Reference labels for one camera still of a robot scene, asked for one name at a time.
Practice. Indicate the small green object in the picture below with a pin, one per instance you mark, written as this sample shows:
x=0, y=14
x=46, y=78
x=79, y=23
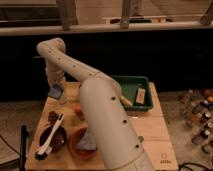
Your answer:
x=141, y=138

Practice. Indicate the wooden block in tray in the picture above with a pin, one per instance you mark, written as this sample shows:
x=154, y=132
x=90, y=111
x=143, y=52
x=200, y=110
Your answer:
x=140, y=96

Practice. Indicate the spice bottle rack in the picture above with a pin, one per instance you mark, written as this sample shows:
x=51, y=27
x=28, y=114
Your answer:
x=195, y=114

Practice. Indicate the green plastic tray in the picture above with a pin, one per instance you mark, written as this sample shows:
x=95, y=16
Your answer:
x=130, y=86

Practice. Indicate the grey cloth in bowl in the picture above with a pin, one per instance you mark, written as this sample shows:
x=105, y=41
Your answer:
x=87, y=142

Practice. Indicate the small brown object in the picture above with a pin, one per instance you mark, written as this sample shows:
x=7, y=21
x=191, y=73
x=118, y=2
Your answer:
x=53, y=116

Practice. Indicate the yellow object by tray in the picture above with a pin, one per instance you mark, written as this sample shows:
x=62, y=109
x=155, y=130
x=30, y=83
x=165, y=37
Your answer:
x=125, y=101

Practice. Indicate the dark brown bowl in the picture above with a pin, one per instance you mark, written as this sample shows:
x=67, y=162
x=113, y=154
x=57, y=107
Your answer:
x=58, y=140

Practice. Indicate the black clamp stand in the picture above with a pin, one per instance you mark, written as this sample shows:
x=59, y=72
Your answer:
x=23, y=145

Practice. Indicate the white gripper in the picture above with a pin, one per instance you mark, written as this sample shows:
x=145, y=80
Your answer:
x=55, y=76

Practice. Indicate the orange round fruit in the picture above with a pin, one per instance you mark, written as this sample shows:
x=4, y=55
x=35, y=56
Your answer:
x=78, y=111

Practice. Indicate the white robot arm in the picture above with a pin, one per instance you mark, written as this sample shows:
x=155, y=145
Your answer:
x=99, y=97

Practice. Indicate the orange terracotta bowl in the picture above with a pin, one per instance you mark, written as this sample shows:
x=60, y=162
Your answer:
x=76, y=150

